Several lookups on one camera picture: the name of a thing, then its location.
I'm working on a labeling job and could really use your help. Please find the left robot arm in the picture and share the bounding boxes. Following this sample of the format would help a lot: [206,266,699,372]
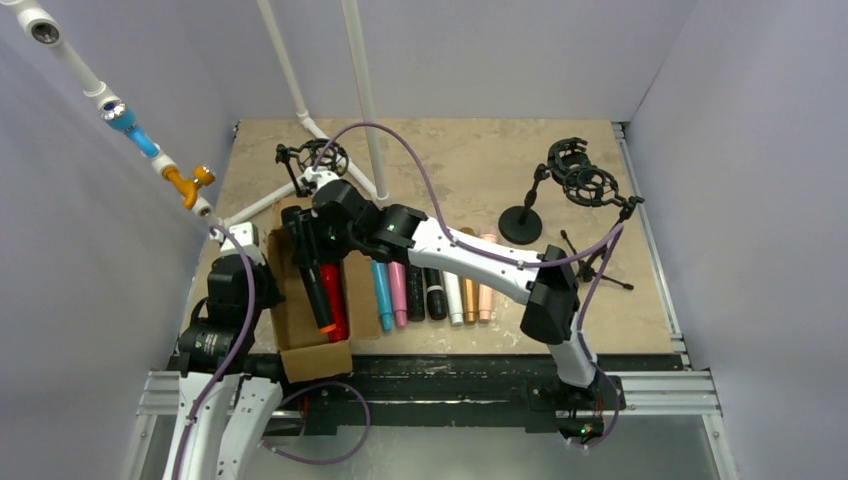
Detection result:
[163,252,284,479]

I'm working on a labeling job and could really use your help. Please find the tripod mic stand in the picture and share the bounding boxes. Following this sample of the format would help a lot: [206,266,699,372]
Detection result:
[563,166,645,291]
[275,139,350,198]

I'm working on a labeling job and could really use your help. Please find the round base mic stand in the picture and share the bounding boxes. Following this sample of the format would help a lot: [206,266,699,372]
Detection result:
[498,137,590,245]

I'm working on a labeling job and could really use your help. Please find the blue microphone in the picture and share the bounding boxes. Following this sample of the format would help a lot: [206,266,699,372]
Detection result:
[371,260,394,332]

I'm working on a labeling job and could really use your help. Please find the cardboard box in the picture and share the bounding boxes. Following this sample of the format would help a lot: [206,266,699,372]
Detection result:
[266,196,382,383]

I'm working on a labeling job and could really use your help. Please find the black orange-tipped microphone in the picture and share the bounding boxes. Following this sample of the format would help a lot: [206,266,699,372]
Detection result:
[299,265,336,333]

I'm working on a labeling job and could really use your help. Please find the black glitter microphone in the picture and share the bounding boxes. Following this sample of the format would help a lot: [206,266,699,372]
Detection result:
[405,265,426,322]

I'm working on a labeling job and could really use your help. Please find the peach pink microphone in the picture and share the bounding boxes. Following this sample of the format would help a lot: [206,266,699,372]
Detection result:
[478,228,498,323]

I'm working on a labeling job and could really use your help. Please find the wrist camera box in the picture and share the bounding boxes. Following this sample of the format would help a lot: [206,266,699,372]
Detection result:
[209,222,262,261]
[299,167,340,196]

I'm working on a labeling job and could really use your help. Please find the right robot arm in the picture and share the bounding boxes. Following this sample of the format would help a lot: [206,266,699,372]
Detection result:
[280,179,597,388]

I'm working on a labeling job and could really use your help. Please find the white PVC pipe frame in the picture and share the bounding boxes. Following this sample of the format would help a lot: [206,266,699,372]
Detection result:
[209,0,392,237]

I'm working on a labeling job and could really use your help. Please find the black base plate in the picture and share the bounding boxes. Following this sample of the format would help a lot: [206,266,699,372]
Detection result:
[165,352,627,439]

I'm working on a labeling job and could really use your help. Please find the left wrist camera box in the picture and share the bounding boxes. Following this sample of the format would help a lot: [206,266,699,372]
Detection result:
[209,222,262,261]

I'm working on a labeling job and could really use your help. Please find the overhead pipe with fittings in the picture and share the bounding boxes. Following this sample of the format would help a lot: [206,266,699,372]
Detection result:
[1,0,215,221]

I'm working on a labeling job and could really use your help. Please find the plain black microphone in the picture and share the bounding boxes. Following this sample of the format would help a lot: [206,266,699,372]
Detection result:
[423,268,448,320]

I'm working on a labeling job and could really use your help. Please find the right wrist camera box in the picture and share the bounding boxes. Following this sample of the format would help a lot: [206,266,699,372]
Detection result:
[299,167,340,196]

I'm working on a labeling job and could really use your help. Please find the gold microphone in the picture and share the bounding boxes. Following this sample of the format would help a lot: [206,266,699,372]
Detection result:
[460,277,479,325]

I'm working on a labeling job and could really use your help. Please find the red glitter microphone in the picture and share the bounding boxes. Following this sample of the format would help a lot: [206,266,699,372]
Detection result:
[320,264,349,343]

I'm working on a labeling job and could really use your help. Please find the aluminium rail frame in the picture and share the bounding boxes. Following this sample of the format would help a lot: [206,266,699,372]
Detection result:
[119,119,740,480]

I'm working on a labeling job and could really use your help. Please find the white microphone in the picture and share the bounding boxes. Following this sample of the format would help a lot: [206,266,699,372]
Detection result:
[442,271,464,327]

